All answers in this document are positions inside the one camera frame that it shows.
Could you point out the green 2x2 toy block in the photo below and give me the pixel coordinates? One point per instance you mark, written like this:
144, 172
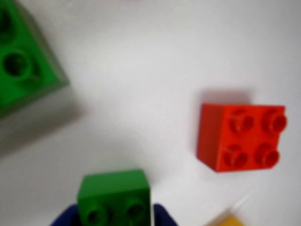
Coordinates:
114, 195

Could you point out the yellow 2x4 toy block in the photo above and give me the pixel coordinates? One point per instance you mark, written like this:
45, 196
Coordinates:
229, 221

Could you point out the red 2x2 toy block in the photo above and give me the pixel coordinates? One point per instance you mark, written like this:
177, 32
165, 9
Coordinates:
244, 139

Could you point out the green 2x4 toy block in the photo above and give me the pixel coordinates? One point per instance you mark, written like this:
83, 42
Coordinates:
21, 58

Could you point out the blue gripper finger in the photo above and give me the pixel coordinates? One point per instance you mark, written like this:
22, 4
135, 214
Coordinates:
163, 216
67, 216

